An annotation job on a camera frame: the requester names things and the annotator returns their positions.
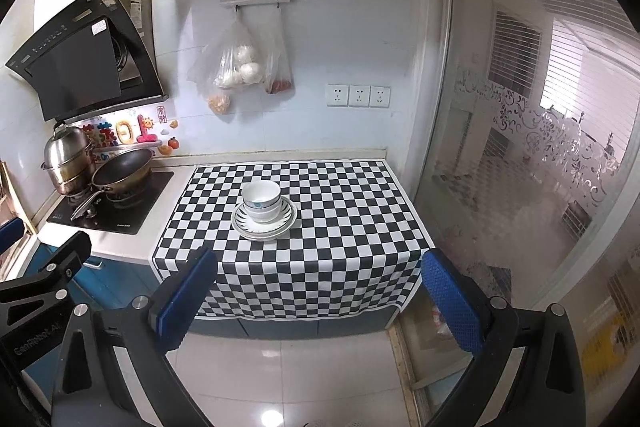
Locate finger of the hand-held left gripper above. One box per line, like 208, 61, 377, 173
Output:
37, 230, 94, 281
0, 217, 25, 254

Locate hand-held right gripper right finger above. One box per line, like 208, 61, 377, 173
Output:
421, 249, 586, 427

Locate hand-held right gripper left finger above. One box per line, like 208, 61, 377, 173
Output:
50, 247, 217, 427

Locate blue floral white bowl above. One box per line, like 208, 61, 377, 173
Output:
244, 203, 281, 218

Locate blue leaf striped plate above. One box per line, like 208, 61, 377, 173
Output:
235, 197, 297, 234

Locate wooden cutting board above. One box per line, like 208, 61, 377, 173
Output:
0, 161, 16, 228

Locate black induction cooktop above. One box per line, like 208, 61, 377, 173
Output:
46, 169, 175, 236

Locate steel steamer pot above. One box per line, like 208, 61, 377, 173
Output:
41, 121, 97, 196

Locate black white checkered cloth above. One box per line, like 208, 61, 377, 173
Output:
150, 159, 434, 322

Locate black range hood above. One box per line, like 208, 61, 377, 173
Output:
6, 0, 169, 122

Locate patterned glass sliding door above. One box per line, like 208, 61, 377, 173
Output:
410, 0, 640, 408

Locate plastic bags with garlic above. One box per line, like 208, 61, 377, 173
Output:
187, 9, 265, 116

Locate clear bag with red food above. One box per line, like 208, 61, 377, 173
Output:
262, 7, 294, 96

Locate dark wok with steel handle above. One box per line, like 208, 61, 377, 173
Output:
70, 148, 155, 222

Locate group of colourful wall stickers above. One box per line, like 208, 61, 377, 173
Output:
80, 104, 181, 160

